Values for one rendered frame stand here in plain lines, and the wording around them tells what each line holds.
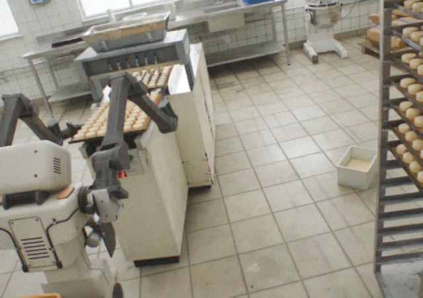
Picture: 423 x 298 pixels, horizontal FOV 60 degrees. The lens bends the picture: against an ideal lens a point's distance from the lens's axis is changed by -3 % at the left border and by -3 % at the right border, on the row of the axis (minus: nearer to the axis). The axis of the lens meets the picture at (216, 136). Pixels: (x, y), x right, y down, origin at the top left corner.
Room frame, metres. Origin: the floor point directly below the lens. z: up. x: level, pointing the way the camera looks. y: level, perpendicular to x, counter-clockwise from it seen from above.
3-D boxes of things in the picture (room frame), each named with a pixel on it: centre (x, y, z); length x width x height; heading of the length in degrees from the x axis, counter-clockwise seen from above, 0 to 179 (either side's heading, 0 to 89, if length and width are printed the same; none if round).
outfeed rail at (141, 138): (2.64, 0.27, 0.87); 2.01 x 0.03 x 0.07; 174
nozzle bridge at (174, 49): (2.55, 0.43, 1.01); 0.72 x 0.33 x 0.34; 84
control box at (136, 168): (1.68, 0.52, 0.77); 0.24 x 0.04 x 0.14; 84
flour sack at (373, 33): (4.40, -2.42, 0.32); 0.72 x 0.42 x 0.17; 7
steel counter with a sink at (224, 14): (5.16, 0.49, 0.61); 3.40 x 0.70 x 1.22; 93
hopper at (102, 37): (2.55, 0.43, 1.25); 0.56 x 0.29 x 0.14; 84
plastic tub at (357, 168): (2.19, -0.96, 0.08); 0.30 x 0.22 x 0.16; 138
